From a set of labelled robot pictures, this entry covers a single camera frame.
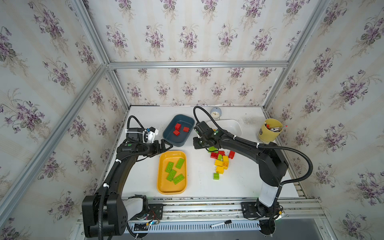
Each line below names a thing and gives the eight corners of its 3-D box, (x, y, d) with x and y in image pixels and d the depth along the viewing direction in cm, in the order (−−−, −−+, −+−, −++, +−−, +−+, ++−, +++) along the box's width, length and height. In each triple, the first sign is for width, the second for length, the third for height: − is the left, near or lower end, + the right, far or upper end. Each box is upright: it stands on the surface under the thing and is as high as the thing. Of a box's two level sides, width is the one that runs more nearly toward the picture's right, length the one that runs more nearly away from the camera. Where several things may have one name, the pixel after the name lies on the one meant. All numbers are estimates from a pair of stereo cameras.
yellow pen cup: (258, 145, 100) (267, 132, 88) (254, 132, 107) (262, 118, 95) (274, 145, 100) (285, 132, 88) (269, 132, 107) (278, 118, 95)
